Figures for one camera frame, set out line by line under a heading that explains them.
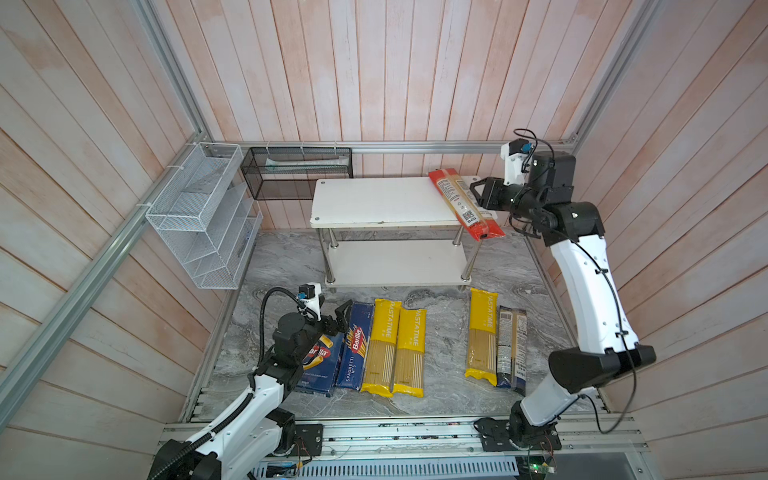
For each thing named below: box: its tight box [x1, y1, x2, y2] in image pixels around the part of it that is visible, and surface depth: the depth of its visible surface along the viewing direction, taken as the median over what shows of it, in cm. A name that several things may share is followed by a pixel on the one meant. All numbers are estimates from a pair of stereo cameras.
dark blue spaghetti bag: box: [496, 306, 528, 396], surface depth 89 cm
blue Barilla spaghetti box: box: [336, 301, 374, 392], surface depth 87 cm
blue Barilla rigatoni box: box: [296, 332, 345, 397], surface depth 81 cm
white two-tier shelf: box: [309, 176, 480, 287], surface depth 85 cm
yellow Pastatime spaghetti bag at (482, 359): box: [464, 287, 499, 387], surface depth 91 cm
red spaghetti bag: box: [428, 168, 506, 242], surface depth 76 cm
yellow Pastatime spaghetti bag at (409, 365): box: [391, 308, 427, 398], surface depth 87 cm
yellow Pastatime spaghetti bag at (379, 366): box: [361, 299, 402, 398], surface depth 88 cm
